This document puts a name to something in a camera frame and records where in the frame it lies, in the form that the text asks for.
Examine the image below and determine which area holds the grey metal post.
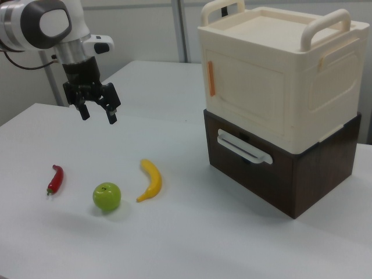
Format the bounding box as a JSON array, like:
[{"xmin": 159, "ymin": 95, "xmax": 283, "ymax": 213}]
[{"xmin": 38, "ymin": 49, "xmax": 67, "ymax": 107}]

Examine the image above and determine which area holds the white drawer handle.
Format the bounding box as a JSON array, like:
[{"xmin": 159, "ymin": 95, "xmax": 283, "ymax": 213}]
[{"xmin": 216, "ymin": 128, "xmax": 274, "ymax": 166}]

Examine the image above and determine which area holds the cream plastic cabinet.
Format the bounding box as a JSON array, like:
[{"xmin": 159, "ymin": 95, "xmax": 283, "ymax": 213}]
[{"xmin": 196, "ymin": 0, "xmax": 370, "ymax": 155}]

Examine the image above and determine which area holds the yellow banana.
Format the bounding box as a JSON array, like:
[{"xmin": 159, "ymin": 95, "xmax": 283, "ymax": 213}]
[{"xmin": 136, "ymin": 158, "xmax": 163, "ymax": 203}]

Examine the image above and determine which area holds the red chili pepper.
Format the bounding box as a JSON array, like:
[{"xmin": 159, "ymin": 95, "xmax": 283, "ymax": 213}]
[{"xmin": 46, "ymin": 164, "xmax": 65, "ymax": 196}]

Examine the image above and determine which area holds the green apple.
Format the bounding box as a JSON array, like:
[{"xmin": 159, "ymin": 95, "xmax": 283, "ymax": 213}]
[{"xmin": 92, "ymin": 182, "xmax": 122, "ymax": 211}]

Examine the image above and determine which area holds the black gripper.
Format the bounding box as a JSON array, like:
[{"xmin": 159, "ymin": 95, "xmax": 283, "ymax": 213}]
[{"xmin": 62, "ymin": 56, "xmax": 121, "ymax": 125}]

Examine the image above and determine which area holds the dark brown drawer box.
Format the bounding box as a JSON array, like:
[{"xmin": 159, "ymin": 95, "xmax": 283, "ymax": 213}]
[{"xmin": 202, "ymin": 108, "xmax": 363, "ymax": 220}]

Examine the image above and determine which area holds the orange door handle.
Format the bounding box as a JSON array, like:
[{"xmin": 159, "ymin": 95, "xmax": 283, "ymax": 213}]
[{"xmin": 206, "ymin": 60, "xmax": 217, "ymax": 97}]

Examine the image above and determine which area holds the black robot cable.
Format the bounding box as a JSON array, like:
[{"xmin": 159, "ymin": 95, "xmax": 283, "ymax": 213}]
[{"xmin": 0, "ymin": 43, "xmax": 63, "ymax": 71}]

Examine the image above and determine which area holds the cream cabinet door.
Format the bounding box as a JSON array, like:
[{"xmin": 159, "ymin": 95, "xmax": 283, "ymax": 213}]
[{"xmin": 204, "ymin": 48, "xmax": 288, "ymax": 141}]

